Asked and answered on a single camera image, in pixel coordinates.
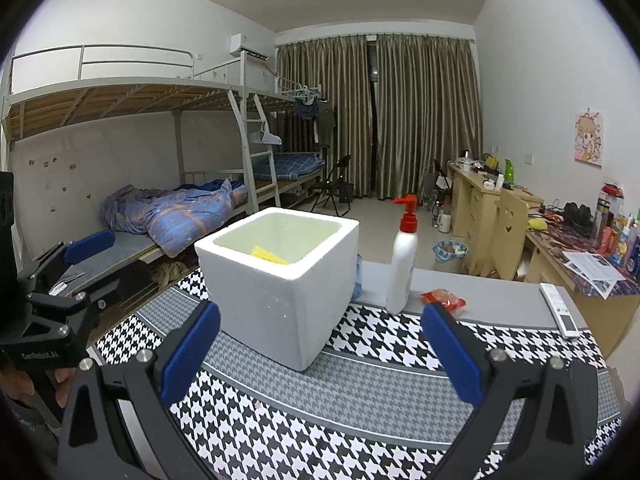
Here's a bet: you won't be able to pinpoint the yellow foam fruit net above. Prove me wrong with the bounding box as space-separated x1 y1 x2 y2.
250 246 288 266

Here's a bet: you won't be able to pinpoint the person's left hand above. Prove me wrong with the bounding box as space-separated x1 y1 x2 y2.
0 365 76 408

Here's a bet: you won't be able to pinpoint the white remote control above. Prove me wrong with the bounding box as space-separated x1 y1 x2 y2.
539 283 579 339

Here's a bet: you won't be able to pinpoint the blue plaid quilt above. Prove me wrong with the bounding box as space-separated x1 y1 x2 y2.
101 179 248 258

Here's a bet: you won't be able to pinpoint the metal bunk bed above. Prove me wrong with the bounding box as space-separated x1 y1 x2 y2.
1 44 319 259

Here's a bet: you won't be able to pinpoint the red snack packet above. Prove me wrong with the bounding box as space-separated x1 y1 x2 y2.
420 288 466 312

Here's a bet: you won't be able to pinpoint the houndstooth table cloth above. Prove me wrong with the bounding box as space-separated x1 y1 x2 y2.
92 269 622 479

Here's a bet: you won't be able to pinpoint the wooden chair smiley back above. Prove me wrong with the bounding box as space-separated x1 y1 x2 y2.
465 190 528 281

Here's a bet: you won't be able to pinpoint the white styrofoam box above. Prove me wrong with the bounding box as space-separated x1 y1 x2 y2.
194 207 359 372

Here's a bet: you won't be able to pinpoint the trash bin with bag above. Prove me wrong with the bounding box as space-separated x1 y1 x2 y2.
433 240 468 274

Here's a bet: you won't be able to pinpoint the white pump bottle red cap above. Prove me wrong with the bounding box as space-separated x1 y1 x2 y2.
385 194 419 314

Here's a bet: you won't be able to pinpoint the blue checked mattress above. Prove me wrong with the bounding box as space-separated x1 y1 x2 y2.
253 153 324 181

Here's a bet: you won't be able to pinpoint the blue water bottle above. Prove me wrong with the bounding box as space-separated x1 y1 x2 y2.
350 254 362 302

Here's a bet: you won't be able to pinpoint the wooden desk with drawers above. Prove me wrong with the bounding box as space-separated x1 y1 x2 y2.
448 164 544 281

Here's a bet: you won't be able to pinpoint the black folding chair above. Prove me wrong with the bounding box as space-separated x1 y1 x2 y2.
310 154 352 217

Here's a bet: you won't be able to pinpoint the hanging dark clothes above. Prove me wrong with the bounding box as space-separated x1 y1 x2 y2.
294 98 335 148

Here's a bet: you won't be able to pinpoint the white air conditioner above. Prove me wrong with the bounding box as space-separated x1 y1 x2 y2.
229 34 270 62

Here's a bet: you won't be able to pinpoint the brown curtains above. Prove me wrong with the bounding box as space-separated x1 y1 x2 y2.
277 34 484 200

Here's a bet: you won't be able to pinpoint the cartoon girl wall poster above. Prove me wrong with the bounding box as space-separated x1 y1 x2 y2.
574 108 603 167

